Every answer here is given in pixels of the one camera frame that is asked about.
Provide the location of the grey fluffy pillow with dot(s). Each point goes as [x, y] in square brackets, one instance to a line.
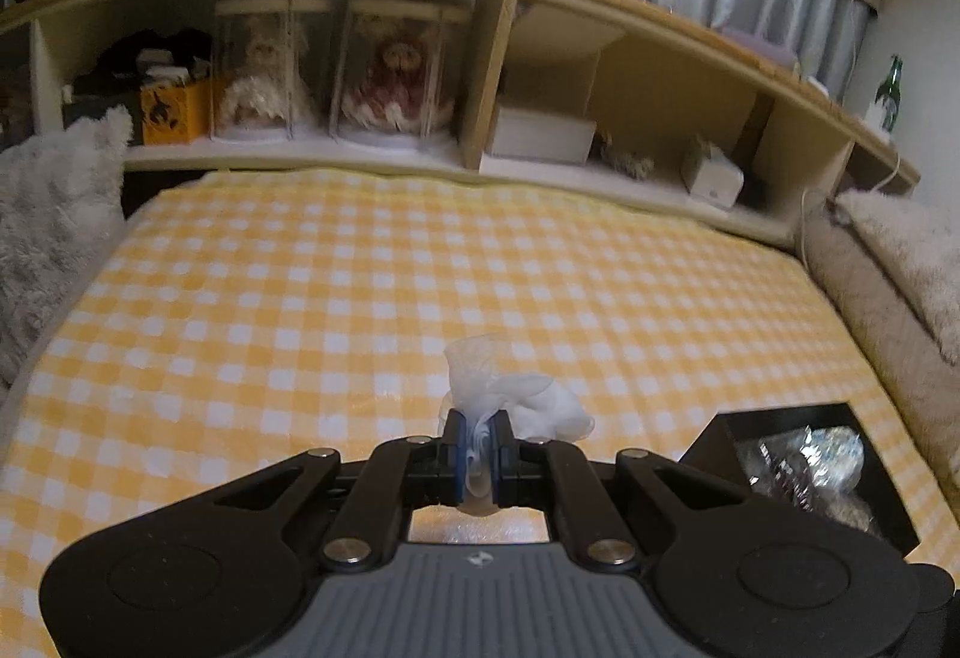
[907, 245]

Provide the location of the black box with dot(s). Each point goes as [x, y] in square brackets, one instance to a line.
[712, 452]

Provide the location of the brown cookie packet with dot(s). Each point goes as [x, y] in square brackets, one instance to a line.
[851, 514]

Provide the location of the white fluffy pillow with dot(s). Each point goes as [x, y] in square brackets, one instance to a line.
[52, 230]

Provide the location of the clear plastic bag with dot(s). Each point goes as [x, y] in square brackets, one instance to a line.
[525, 403]

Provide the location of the orange box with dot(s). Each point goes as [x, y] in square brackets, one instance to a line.
[174, 112]

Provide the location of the silver foil packet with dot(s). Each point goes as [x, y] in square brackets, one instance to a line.
[772, 467]

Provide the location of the purple book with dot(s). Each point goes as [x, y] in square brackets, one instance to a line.
[757, 45]

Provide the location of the yellow checked blanket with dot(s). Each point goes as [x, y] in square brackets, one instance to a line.
[375, 298]

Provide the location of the green glass bottle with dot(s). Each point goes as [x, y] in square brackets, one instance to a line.
[891, 96]

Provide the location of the red-dress doll in clear case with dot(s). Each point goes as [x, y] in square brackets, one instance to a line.
[397, 81]

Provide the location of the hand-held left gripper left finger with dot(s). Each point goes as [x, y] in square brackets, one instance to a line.
[460, 470]

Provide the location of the white tissue box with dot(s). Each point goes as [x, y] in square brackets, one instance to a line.
[712, 178]

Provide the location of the white-dress doll in clear case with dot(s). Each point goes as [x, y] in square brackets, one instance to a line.
[259, 77]

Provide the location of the open white cardboard box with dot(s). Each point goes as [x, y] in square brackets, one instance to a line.
[536, 137]

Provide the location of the blue patterned packet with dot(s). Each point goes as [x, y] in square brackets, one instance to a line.
[832, 449]

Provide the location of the beige quilted blanket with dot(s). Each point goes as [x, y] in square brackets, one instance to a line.
[862, 305]

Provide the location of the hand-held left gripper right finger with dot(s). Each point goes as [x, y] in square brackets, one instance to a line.
[504, 467]

